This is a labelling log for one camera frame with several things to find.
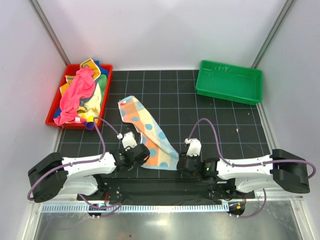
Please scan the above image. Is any polka dot striped towel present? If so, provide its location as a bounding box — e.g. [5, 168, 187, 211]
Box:
[118, 95, 179, 171]

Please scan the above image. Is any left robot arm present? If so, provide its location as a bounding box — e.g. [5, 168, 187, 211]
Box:
[27, 143, 150, 203]

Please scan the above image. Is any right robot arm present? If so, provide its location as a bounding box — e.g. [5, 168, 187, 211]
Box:
[176, 149, 310, 198]

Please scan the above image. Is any black grid mat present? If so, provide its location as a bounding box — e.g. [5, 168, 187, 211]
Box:
[56, 70, 271, 160]

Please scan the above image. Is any cream towel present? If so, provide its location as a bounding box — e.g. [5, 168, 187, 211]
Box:
[77, 84, 102, 122]

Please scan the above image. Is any pink towel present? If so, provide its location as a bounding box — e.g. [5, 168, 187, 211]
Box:
[53, 67, 96, 126]

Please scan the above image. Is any green plastic bin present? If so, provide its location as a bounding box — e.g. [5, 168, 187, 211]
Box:
[195, 60, 263, 106]

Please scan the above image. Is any yellow and blue towel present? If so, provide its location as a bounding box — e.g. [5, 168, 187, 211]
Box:
[59, 58, 109, 96]

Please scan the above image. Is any red plastic bin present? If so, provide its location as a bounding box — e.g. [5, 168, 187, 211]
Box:
[45, 63, 113, 131]

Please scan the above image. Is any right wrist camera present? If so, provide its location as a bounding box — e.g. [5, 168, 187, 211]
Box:
[184, 138, 202, 157]

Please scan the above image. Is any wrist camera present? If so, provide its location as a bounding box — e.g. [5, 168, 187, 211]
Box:
[117, 131, 138, 151]
[184, 138, 202, 157]

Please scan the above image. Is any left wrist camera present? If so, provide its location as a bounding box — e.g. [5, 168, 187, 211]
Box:
[117, 131, 138, 151]

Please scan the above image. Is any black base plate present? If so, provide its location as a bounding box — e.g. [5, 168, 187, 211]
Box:
[84, 175, 255, 206]

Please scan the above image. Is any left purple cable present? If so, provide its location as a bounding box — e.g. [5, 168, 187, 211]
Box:
[26, 116, 124, 220]

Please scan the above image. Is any purple cable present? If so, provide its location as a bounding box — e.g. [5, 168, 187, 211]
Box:
[26, 116, 124, 220]
[186, 117, 317, 220]

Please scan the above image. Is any slotted cable duct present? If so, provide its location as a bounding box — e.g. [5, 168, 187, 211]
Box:
[41, 202, 229, 214]

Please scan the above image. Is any aluminium frame rail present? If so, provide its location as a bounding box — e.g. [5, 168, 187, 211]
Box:
[29, 182, 305, 204]

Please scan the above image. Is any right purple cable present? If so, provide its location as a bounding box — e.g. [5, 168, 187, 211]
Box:
[186, 117, 317, 220]

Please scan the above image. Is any right aluminium corner post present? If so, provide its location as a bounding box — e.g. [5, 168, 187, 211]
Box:
[251, 0, 297, 69]

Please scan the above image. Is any aluminium corner post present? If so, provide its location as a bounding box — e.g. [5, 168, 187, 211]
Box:
[28, 0, 71, 65]
[251, 0, 297, 69]

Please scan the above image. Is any left aluminium corner post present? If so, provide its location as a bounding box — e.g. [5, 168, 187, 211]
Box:
[28, 0, 71, 65]

